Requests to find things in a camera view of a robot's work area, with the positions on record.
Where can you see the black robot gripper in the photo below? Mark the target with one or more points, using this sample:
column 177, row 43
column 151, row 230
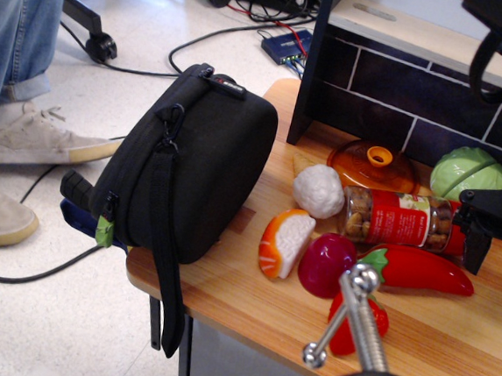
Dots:
column 480, row 219

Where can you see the black zipper case bag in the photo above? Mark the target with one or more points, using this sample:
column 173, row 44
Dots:
column 182, row 174

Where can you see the green tape zipper pull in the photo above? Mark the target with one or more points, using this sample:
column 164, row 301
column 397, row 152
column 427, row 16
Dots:
column 104, row 233

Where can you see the blue clamp holding bag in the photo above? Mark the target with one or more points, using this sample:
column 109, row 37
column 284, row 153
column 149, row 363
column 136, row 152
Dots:
column 75, row 207

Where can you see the green toy cabbage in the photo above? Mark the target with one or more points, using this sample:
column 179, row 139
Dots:
column 465, row 168

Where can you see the red toy chili pepper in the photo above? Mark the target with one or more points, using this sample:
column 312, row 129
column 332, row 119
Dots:
column 404, row 266

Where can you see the nut jar red label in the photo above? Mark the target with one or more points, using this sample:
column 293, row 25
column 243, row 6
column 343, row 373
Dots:
column 376, row 216

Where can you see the orange pot lid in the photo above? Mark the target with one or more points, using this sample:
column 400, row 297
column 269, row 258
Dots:
column 363, row 163

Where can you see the magenta toy onion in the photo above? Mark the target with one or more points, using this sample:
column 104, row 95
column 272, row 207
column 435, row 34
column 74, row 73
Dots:
column 323, row 263

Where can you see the dark tiled toy kitchen shelf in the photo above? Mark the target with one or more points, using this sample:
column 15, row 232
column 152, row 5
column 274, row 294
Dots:
column 396, row 72

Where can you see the red toy strawberry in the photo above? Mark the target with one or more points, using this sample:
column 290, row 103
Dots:
column 341, row 343

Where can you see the toy salmon sushi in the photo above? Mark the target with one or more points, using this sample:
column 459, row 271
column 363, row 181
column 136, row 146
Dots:
column 283, row 242

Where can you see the black chair base caster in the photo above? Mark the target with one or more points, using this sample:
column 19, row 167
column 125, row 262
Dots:
column 99, row 46

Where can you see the beige sneaker upper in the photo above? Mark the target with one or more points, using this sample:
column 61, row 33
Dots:
column 30, row 136

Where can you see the metal clamp screw handle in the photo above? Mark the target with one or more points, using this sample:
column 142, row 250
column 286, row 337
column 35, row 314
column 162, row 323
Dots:
column 357, row 285

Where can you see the blue network switch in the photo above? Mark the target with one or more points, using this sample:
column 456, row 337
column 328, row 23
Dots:
column 288, row 47

